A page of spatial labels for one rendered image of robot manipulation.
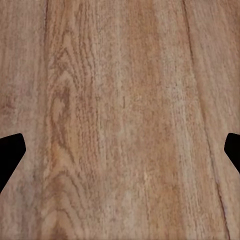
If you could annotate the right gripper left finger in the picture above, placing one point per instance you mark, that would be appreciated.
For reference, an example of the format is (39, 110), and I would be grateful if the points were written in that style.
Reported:
(12, 149)

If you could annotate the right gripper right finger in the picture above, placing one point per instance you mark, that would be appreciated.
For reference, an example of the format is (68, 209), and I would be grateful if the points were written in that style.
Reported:
(232, 149)

